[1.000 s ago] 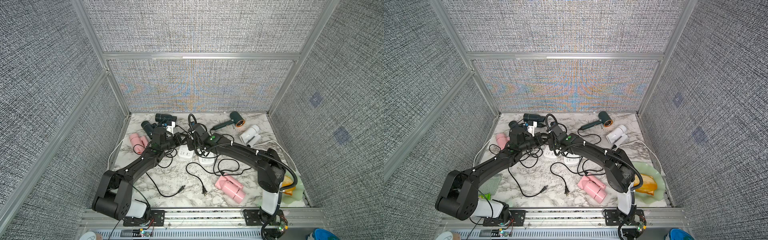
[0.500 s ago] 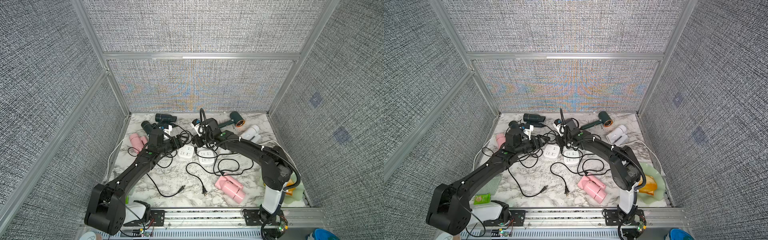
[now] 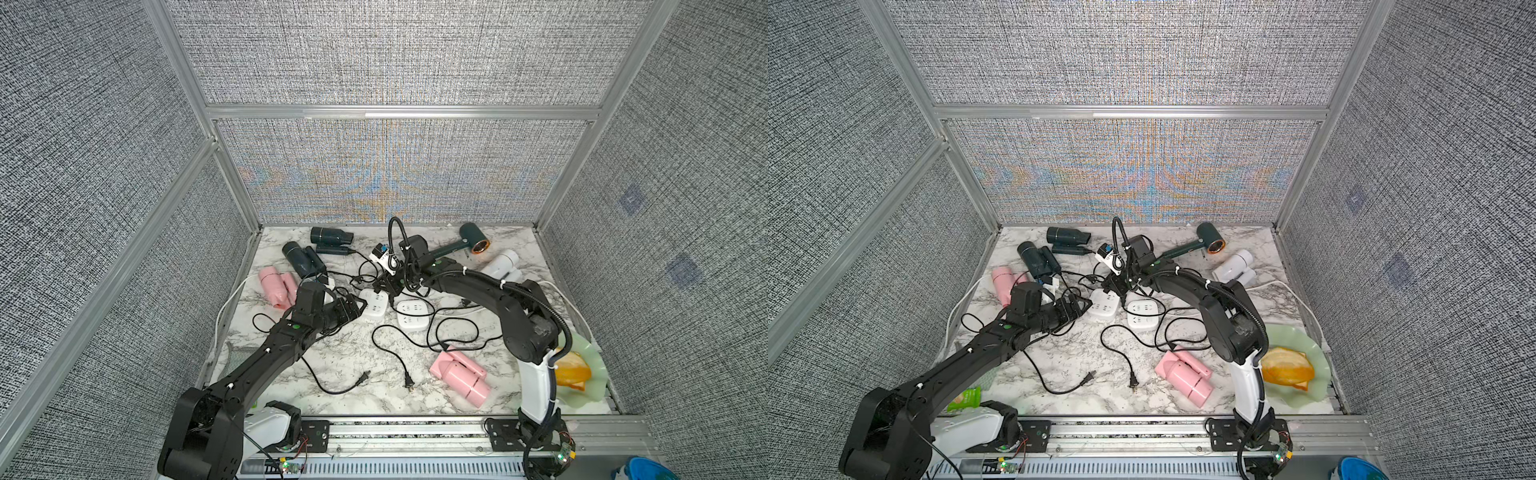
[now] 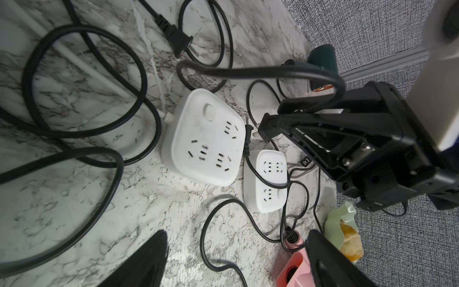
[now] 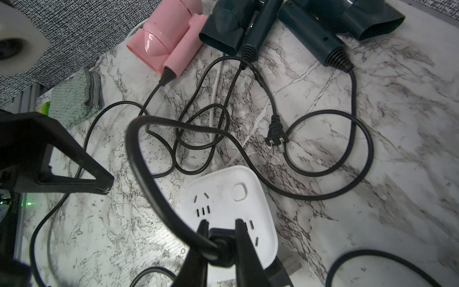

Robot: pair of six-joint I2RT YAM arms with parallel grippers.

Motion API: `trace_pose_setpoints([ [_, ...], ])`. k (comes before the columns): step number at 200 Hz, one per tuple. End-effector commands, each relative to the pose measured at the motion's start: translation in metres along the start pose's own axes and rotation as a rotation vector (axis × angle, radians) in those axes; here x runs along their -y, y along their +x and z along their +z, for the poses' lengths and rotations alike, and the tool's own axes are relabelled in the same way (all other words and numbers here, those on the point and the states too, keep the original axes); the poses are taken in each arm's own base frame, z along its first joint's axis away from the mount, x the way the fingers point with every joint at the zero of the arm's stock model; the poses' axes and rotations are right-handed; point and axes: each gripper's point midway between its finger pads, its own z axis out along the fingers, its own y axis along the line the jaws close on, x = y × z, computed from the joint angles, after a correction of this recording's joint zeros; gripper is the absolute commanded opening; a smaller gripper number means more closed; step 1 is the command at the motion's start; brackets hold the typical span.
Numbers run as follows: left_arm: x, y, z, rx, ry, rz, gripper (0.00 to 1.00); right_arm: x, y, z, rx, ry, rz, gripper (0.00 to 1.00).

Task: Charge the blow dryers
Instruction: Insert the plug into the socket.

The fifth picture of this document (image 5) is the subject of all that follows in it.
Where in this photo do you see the left white power strip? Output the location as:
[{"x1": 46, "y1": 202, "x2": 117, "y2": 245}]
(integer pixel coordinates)
[{"x1": 177, "y1": 166, "x2": 278, "y2": 269}]

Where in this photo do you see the dark green dryer folded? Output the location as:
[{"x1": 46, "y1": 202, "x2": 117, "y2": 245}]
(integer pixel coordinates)
[{"x1": 199, "y1": 0, "x2": 283, "y2": 63}]

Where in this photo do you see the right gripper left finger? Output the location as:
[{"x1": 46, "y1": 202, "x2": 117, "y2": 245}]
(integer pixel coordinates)
[{"x1": 172, "y1": 220, "x2": 209, "y2": 287}]

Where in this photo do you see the green snack packet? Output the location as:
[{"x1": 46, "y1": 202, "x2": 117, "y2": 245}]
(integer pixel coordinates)
[{"x1": 36, "y1": 101, "x2": 50, "y2": 116}]

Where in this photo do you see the pink dryer black cord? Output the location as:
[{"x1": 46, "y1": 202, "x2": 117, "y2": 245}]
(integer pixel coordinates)
[{"x1": 324, "y1": 249, "x2": 443, "y2": 287}]

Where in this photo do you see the dark green dryer back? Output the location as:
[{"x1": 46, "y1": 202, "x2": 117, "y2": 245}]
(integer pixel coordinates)
[{"x1": 278, "y1": 0, "x2": 405, "y2": 73}]

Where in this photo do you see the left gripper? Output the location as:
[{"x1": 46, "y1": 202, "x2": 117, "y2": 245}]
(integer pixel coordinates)
[{"x1": 1, "y1": 111, "x2": 114, "y2": 287}]

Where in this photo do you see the green dryer black cord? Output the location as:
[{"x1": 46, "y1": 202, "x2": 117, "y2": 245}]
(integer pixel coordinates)
[{"x1": 173, "y1": 55, "x2": 289, "y2": 177}]

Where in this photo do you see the grey green cloth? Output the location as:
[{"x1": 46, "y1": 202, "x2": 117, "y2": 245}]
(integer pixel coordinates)
[{"x1": 48, "y1": 68, "x2": 103, "y2": 129}]

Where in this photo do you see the pink dryer left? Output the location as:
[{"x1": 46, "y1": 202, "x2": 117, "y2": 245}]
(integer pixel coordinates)
[{"x1": 127, "y1": 0, "x2": 208, "y2": 86}]

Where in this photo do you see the black dryer power cord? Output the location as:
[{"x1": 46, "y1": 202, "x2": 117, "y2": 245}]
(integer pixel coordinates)
[{"x1": 145, "y1": 67, "x2": 375, "y2": 202}]

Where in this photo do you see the black cord with plug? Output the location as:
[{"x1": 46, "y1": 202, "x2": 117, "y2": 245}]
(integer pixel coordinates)
[{"x1": 124, "y1": 115, "x2": 237, "y2": 268}]

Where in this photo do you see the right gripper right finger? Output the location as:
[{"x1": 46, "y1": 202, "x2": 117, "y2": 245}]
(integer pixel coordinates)
[{"x1": 235, "y1": 219, "x2": 272, "y2": 287}]

